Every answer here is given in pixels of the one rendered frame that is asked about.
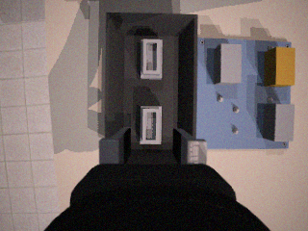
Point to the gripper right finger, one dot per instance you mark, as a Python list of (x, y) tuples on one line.
[(187, 149)]

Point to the yellow rectangular block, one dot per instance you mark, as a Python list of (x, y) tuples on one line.
[(279, 67)]

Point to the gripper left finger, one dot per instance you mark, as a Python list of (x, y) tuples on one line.
[(117, 149)]

